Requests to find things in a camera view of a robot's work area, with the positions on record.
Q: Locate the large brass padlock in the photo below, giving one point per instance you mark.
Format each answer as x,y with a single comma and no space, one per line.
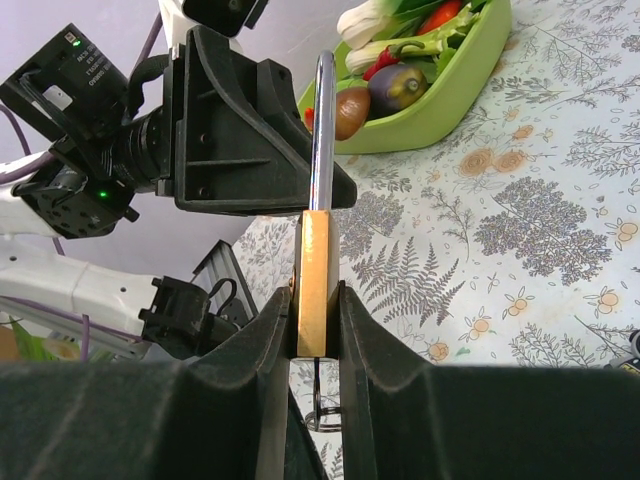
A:
317,271

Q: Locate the orange carrot toy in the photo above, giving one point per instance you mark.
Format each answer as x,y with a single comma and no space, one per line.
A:
309,114

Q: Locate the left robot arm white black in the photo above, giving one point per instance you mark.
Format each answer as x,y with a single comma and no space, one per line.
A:
72,93

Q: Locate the floral tablecloth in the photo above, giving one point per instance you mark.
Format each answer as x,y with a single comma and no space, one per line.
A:
515,239

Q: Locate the brown onion toy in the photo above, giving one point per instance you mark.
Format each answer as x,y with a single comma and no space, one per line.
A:
352,110

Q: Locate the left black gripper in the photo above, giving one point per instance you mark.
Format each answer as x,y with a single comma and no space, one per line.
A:
227,137

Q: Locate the celery stalk toy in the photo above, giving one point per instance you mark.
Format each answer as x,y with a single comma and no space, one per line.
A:
433,43

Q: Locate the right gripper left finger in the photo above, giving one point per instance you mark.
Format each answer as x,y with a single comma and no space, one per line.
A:
221,417

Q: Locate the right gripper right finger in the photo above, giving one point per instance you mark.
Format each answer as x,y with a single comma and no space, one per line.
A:
405,418

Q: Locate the red chili pepper toy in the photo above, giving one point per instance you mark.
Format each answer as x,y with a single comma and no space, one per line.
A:
391,55

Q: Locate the purple eggplant toy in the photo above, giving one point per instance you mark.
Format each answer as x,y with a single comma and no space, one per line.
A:
395,88

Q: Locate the aluminium frame rail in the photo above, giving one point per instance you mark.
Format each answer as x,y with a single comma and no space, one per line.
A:
219,274

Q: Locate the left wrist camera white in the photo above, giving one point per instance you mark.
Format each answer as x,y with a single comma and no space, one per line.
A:
226,17

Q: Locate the bok choy toy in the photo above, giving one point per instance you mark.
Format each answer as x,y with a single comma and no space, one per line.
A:
359,25

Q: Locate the green plastic tray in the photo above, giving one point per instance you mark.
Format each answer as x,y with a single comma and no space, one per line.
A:
444,105

